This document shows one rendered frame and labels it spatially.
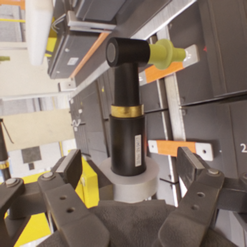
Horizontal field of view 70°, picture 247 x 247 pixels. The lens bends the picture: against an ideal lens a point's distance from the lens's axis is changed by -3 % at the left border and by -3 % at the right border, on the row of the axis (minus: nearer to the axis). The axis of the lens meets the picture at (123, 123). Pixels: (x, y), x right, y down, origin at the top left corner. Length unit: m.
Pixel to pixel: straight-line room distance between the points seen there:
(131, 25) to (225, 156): 0.33
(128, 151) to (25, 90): 4.44
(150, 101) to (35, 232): 0.29
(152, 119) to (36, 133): 4.29
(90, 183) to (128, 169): 0.06
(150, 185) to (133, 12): 0.35
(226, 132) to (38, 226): 0.24
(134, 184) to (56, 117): 4.46
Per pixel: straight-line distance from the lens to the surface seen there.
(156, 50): 0.24
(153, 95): 0.37
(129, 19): 0.46
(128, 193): 0.23
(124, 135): 0.21
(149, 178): 0.23
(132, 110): 0.21
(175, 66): 0.31
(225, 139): 0.26
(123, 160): 0.23
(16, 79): 4.68
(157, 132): 0.37
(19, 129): 4.60
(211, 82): 0.27
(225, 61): 0.26
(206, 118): 0.29
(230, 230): 0.33
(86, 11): 0.43
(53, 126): 4.62
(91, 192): 0.20
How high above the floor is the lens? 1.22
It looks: 28 degrees down
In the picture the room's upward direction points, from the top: 100 degrees counter-clockwise
